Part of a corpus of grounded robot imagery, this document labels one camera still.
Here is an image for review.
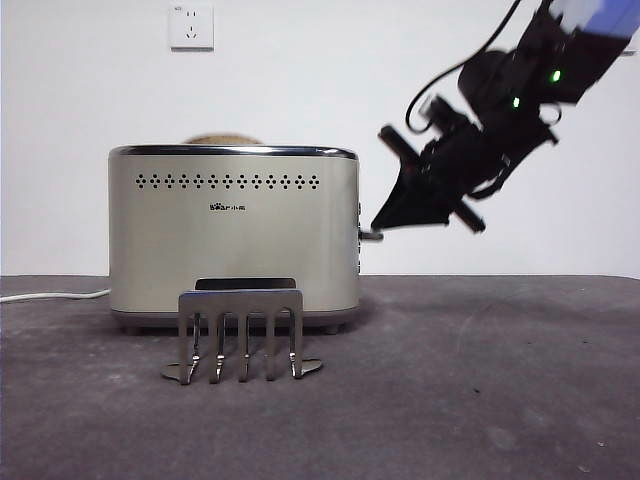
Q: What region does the cream steel two-slot toaster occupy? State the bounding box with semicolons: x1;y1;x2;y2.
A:
107;144;362;337

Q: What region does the white power cord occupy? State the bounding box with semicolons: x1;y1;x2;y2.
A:
0;288;111;305

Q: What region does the brown wholegrain bread slice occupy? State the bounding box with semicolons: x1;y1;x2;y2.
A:
182;132;264;147

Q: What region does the stainless steel toast rack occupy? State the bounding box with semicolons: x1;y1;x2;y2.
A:
160;288;324;387

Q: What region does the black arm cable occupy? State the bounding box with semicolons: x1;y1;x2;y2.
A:
405;0;524;134

